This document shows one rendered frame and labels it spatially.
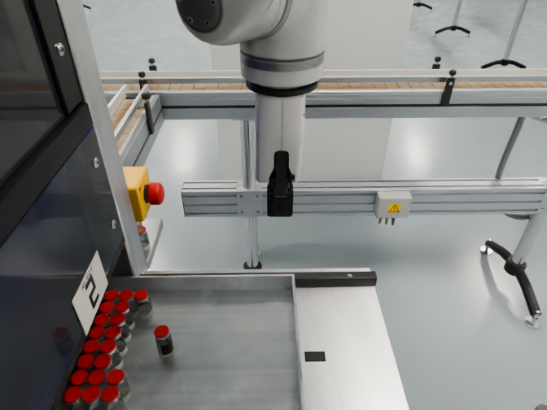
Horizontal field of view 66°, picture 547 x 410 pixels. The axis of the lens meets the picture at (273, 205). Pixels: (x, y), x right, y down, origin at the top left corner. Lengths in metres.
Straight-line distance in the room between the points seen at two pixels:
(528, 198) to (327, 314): 1.28
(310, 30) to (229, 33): 0.09
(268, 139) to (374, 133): 1.74
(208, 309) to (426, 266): 1.57
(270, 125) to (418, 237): 1.93
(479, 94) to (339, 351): 1.05
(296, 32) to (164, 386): 0.47
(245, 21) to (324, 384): 0.47
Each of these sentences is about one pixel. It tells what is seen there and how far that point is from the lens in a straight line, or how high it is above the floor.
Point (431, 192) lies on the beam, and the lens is 1.66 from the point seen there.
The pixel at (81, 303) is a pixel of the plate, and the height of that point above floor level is 1.03.
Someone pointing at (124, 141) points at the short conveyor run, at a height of 0.93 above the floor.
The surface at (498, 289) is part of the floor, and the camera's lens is 2.17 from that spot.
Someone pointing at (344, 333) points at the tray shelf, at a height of 0.88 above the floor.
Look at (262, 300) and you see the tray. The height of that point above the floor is 0.88.
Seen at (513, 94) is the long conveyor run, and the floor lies 0.92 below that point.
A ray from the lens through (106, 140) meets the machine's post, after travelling 0.62.
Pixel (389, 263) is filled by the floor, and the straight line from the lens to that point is 2.11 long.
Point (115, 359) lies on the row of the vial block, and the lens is 0.64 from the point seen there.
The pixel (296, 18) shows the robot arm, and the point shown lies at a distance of 0.39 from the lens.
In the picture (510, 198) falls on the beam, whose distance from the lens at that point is 1.81.
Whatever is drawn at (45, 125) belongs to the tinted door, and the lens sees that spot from 0.50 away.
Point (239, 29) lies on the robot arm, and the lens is 0.34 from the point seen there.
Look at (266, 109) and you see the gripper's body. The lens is 0.41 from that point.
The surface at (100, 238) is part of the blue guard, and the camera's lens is 0.59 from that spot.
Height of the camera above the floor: 1.41
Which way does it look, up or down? 36 degrees down
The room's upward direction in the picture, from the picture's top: straight up
